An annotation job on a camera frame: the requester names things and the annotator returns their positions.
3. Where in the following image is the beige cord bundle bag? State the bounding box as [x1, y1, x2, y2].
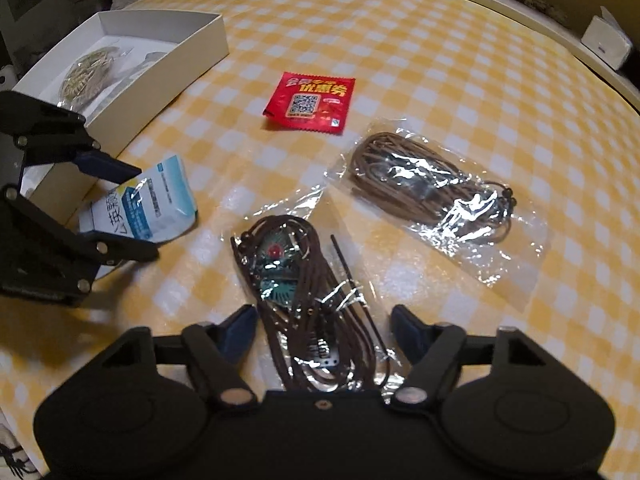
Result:
[59, 46, 121, 108]

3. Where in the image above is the white cardboard box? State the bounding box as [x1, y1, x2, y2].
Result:
[10, 10, 231, 281]

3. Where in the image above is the yellow checked tablecloth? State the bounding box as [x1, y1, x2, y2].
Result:
[0, 0, 640, 480]

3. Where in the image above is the white printed cloth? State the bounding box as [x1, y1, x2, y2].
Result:
[0, 400, 41, 480]

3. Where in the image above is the brown cord clear bag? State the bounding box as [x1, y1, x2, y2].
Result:
[324, 119, 547, 311]

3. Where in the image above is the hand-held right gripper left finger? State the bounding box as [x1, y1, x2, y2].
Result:
[87, 304, 260, 408]

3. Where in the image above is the blue and white packet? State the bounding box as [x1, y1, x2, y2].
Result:
[77, 156, 198, 242]

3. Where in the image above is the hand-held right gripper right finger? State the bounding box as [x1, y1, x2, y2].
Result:
[385, 304, 556, 408]

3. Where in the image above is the white tissue box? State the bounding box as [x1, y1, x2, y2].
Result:
[581, 6, 632, 68]

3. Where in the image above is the dark cord pendant bag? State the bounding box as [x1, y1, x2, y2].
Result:
[222, 187, 401, 393]

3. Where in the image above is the red packet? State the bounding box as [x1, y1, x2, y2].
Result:
[262, 71, 357, 136]

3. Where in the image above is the small clear bag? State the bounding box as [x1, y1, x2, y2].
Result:
[116, 46, 168, 83]

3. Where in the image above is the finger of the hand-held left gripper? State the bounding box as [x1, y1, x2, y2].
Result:
[0, 91, 144, 187]
[0, 186, 161, 295]

